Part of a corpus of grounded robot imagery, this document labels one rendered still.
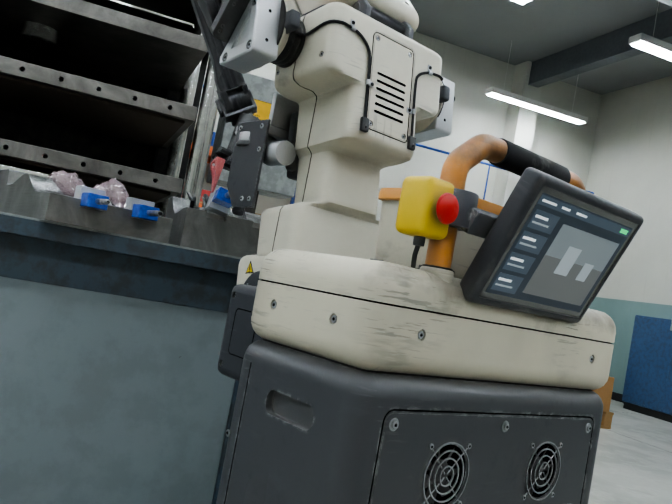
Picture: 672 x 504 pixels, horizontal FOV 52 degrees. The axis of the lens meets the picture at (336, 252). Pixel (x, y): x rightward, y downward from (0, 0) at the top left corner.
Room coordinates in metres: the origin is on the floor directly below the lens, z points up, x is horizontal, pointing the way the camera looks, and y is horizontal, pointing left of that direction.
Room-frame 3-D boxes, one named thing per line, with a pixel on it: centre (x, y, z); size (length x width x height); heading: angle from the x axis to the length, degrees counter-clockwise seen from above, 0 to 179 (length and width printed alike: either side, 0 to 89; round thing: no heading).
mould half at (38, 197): (1.63, 0.62, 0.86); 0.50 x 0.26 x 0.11; 38
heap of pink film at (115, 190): (1.63, 0.61, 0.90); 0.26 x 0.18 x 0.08; 38
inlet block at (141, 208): (1.45, 0.40, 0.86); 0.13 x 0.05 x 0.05; 38
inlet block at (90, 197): (1.38, 0.49, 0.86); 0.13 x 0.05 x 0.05; 38
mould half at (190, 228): (1.83, 0.31, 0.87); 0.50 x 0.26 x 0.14; 21
